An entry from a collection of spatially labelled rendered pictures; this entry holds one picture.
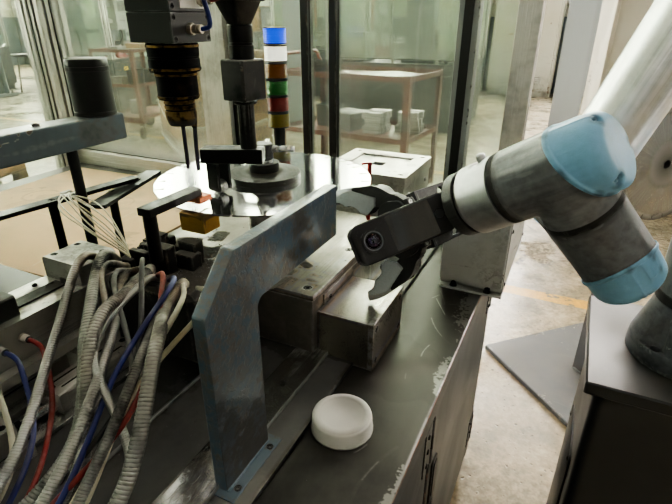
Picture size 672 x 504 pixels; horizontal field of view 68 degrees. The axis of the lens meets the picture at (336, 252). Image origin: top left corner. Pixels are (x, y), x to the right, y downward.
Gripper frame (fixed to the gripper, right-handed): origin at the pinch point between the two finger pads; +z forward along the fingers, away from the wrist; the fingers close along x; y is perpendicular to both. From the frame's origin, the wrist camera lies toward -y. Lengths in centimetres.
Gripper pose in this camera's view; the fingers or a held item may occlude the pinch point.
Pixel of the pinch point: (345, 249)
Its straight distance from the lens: 67.7
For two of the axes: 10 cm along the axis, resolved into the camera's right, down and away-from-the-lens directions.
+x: -3.7, -9.3, -0.1
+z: -6.1, 2.3, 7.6
